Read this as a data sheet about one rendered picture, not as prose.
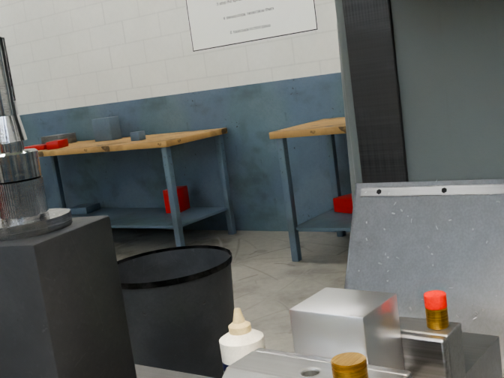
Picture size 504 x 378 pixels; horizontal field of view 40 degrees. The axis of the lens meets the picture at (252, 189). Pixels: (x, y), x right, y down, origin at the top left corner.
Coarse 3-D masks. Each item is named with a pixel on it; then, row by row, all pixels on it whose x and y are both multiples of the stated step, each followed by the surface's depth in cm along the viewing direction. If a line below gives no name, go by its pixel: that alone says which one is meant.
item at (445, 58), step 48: (336, 0) 86; (384, 0) 82; (432, 0) 79; (480, 0) 77; (384, 48) 83; (432, 48) 81; (480, 48) 78; (384, 96) 85; (432, 96) 82; (480, 96) 79; (384, 144) 86; (432, 144) 83; (480, 144) 80
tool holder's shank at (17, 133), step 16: (0, 48) 68; (0, 64) 68; (0, 80) 68; (0, 96) 68; (0, 112) 68; (16, 112) 69; (0, 128) 68; (16, 128) 69; (0, 144) 69; (16, 144) 69
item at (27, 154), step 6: (24, 150) 70; (30, 150) 69; (36, 150) 70; (0, 156) 68; (6, 156) 68; (12, 156) 68; (18, 156) 68; (24, 156) 68; (30, 156) 69; (36, 156) 70; (0, 162) 68; (6, 162) 68; (12, 162) 68; (18, 162) 68
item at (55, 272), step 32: (0, 224) 69; (32, 224) 67; (64, 224) 70; (96, 224) 72; (0, 256) 65; (32, 256) 64; (64, 256) 67; (96, 256) 71; (0, 288) 66; (32, 288) 64; (64, 288) 67; (96, 288) 71; (0, 320) 67; (32, 320) 65; (64, 320) 66; (96, 320) 71; (0, 352) 68; (32, 352) 66; (64, 352) 66; (96, 352) 70; (128, 352) 75
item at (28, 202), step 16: (32, 160) 69; (0, 176) 68; (16, 176) 68; (32, 176) 69; (0, 192) 69; (16, 192) 68; (32, 192) 69; (0, 208) 69; (16, 208) 68; (32, 208) 69; (48, 208) 72
